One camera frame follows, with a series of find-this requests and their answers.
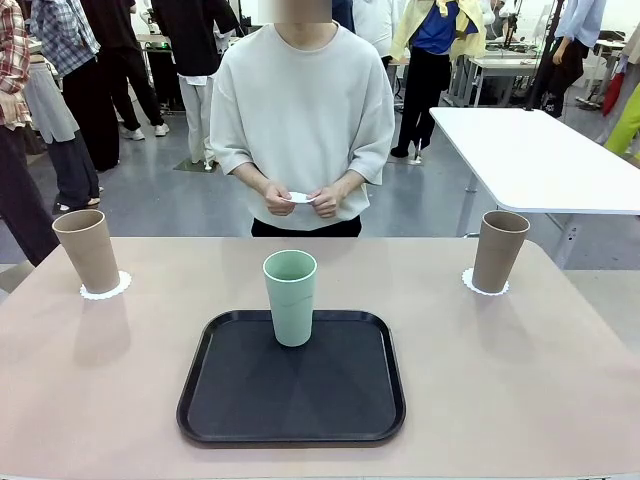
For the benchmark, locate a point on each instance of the person's right hand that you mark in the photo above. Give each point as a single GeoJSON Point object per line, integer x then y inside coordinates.
{"type": "Point", "coordinates": [277, 202]}

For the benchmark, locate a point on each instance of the person's left hand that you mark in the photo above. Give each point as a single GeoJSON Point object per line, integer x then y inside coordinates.
{"type": "Point", "coordinates": [327, 202]}

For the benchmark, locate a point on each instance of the white scalloped paper coaster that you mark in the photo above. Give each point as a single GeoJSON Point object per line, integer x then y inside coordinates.
{"type": "Point", "coordinates": [300, 197]}
{"type": "Point", "coordinates": [124, 289]}
{"type": "Point", "coordinates": [467, 280]}

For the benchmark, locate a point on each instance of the green tall cup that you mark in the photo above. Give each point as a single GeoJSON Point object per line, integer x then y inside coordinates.
{"type": "Point", "coordinates": [292, 310]}

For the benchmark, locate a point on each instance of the brown tall cup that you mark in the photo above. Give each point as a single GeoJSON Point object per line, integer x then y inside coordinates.
{"type": "Point", "coordinates": [92, 255]}
{"type": "Point", "coordinates": [500, 255]}

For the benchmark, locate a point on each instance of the person's right forearm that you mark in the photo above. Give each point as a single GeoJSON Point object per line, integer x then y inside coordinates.
{"type": "Point", "coordinates": [255, 180]}

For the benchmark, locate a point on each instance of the person's left forearm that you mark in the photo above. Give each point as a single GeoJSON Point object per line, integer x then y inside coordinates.
{"type": "Point", "coordinates": [349, 181]}

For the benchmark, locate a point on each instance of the person in beige sweater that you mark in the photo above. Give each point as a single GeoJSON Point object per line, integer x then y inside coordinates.
{"type": "Point", "coordinates": [300, 100]}

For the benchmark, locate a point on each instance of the black plastic tray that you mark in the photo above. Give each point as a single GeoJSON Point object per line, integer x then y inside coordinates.
{"type": "Point", "coordinates": [295, 390]}

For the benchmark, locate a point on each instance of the person in yellow jacket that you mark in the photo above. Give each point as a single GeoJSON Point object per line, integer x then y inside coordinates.
{"type": "Point", "coordinates": [430, 30]}

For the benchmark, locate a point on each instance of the white side table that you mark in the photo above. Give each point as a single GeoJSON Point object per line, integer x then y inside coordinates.
{"type": "Point", "coordinates": [525, 160]}

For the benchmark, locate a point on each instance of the person dressed in black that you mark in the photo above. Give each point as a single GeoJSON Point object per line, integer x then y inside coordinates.
{"type": "Point", "coordinates": [120, 65]}

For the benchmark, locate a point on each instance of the grey background desk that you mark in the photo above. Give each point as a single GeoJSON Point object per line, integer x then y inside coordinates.
{"type": "Point", "coordinates": [500, 67]}

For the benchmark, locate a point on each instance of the black slanted pole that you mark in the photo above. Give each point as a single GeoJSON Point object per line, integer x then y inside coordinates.
{"type": "Point", "coordinates": [546, 55]}

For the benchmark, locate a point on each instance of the person in blue plaid shirt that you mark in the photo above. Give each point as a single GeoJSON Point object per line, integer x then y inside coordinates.
{"type": "Point", "coordinates": [65, 30]}

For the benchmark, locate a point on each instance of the red garment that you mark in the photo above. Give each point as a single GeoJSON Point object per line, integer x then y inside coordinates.
{"type": "Point", "coordinates": [612, 95]}

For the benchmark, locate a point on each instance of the person in red plaid shirt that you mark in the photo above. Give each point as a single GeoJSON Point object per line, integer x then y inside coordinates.
{"type": "Point", "coordinates": [12, 50]}

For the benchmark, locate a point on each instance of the lime green garment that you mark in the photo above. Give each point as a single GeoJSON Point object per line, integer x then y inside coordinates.
{"type": "Point", "coordinates": [625, 130]}

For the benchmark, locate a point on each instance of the person in light blue shirt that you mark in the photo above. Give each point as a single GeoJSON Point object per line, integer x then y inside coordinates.
{"type": "Point", "coordinates": [580, 20]}

